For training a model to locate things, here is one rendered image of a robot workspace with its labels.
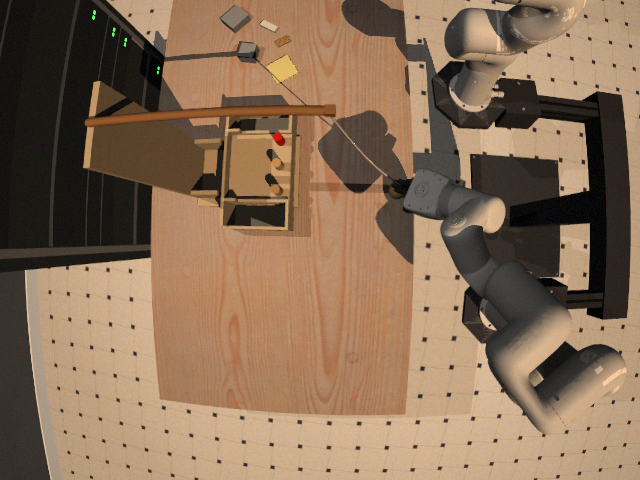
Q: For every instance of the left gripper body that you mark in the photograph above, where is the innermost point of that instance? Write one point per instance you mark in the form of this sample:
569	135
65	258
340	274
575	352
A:
422	198

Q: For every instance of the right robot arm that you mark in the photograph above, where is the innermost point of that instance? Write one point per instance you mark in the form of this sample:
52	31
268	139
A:
474	34

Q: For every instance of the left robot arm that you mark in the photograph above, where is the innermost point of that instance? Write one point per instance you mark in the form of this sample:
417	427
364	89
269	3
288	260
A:
538	323

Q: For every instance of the red cylinder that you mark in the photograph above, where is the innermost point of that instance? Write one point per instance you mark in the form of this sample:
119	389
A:
279	139

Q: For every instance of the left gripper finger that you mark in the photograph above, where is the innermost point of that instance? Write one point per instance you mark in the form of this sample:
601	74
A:
401	190
405	183

